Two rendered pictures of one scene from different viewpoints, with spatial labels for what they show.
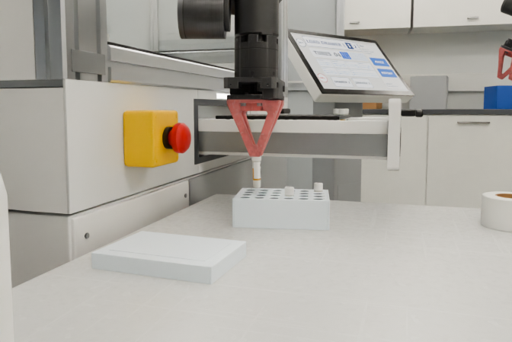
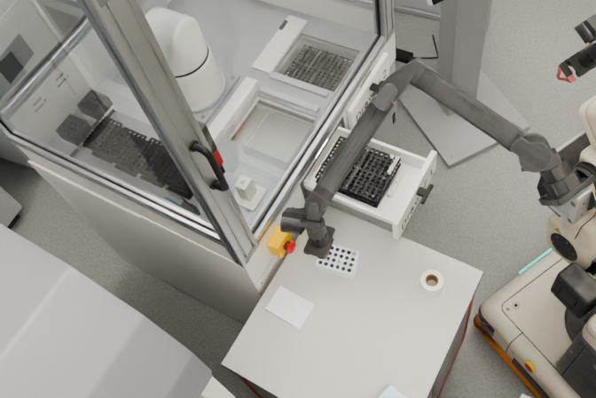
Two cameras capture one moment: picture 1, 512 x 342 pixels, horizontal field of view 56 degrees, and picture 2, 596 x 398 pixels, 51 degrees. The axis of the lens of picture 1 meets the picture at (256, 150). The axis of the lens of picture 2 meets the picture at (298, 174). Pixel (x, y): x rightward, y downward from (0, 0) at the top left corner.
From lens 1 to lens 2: 1.72 m
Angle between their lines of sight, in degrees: 56
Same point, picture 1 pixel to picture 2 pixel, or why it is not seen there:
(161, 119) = (281, 245)
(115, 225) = (270, 268)
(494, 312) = (367, 362)
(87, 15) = (246, 245)
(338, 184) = (459, 31)
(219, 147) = not seen: hidden behind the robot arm
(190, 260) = (294, 322)
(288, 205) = (336, 271)
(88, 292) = (266, 329)
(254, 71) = (316, 246)
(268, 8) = (318, 234)
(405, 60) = not seen: outside the picture
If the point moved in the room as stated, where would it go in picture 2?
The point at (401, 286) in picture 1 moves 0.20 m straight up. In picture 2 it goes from (352, 340) to (346, 319)
